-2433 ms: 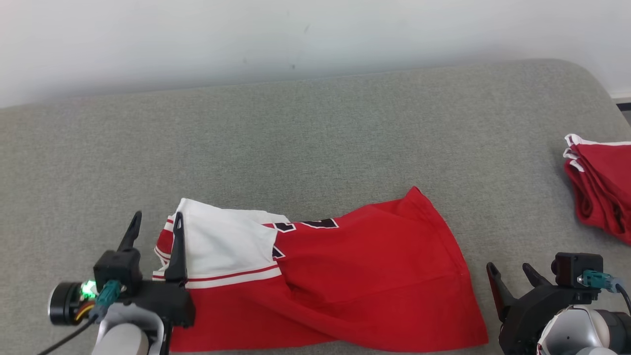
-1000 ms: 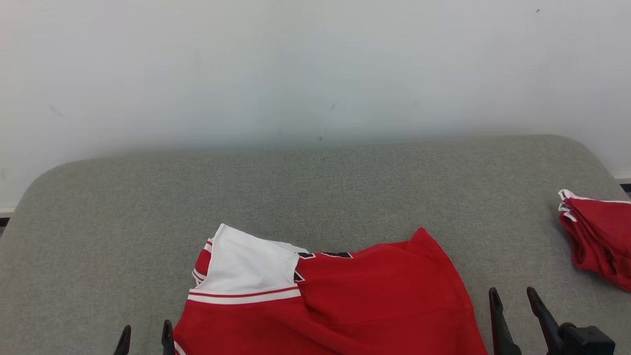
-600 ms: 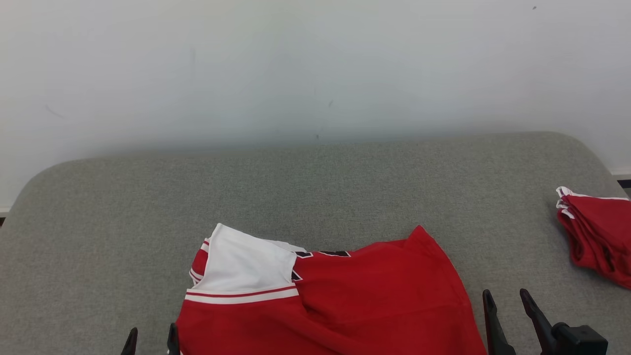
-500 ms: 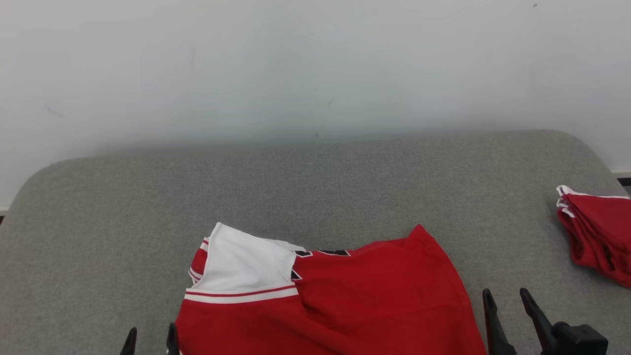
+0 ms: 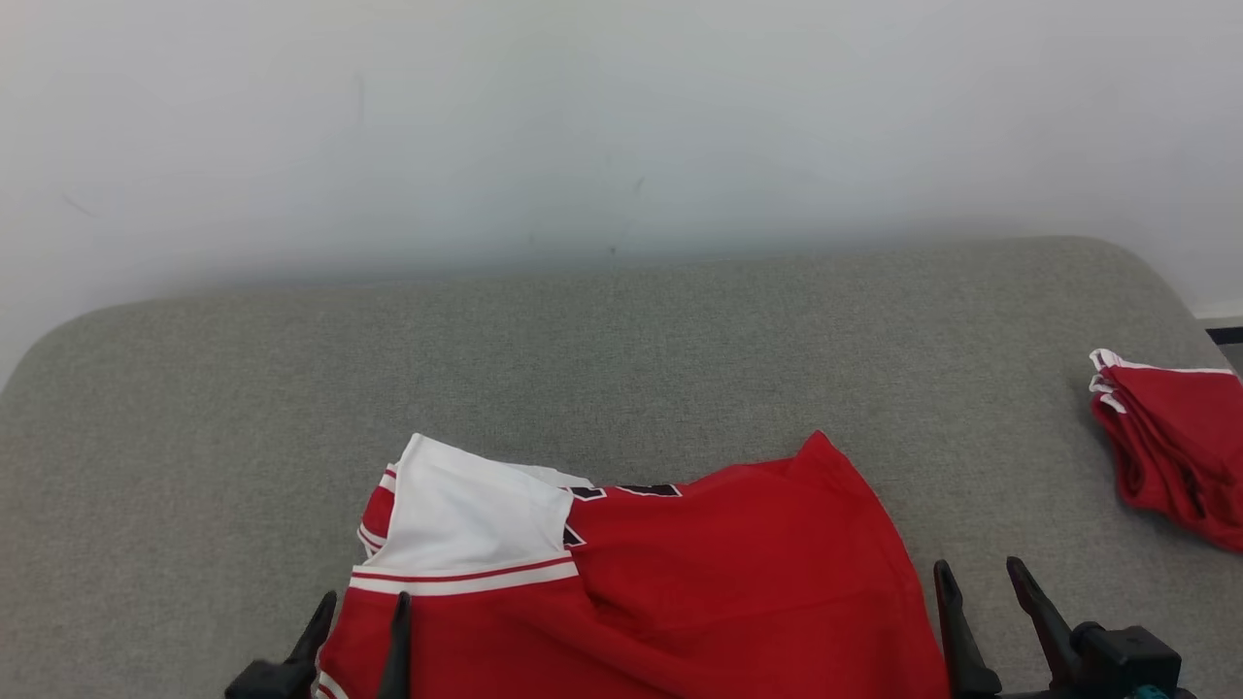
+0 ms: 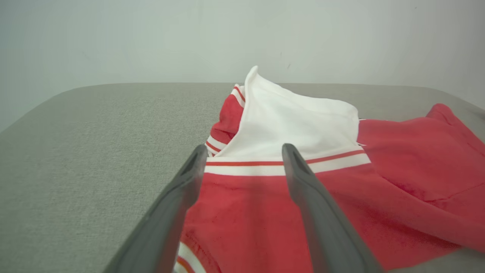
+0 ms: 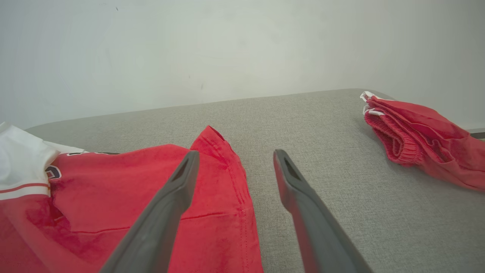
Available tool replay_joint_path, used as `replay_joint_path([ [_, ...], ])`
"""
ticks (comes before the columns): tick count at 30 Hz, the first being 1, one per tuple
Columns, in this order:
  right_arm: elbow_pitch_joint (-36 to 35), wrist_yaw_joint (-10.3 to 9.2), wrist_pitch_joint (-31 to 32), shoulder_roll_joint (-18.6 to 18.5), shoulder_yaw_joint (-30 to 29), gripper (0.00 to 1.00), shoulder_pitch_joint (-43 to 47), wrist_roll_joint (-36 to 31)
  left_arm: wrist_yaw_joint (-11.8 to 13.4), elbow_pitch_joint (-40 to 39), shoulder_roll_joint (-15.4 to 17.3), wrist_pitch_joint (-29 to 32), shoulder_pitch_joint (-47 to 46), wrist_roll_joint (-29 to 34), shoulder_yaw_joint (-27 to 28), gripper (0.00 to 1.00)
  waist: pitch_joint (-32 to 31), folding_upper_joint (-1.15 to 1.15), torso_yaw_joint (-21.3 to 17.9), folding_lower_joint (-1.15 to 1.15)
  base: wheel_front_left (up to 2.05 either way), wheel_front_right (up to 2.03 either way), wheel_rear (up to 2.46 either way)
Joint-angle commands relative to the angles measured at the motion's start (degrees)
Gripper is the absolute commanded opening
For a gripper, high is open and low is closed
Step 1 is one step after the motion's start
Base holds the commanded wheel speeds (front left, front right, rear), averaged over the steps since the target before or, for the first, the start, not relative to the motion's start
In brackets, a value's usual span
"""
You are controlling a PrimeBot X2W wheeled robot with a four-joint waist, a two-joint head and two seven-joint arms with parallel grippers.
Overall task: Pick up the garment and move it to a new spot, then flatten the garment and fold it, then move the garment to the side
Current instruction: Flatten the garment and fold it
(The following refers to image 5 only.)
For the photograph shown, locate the folded red shorts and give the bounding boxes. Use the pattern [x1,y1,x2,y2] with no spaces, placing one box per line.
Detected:
[1087,347,1243,555]

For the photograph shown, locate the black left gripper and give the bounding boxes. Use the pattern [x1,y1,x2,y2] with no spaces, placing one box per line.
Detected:
[224,589,415,699]

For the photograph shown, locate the dark wall baseboard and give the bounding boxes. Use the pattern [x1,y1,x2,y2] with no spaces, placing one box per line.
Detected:
[1189,299,1243,347]

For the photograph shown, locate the red and white jersey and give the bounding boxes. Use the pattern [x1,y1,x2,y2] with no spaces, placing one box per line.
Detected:
[311,429,954,699]

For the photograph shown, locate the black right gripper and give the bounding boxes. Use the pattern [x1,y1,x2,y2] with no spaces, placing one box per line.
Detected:
[931,554,1137,699]

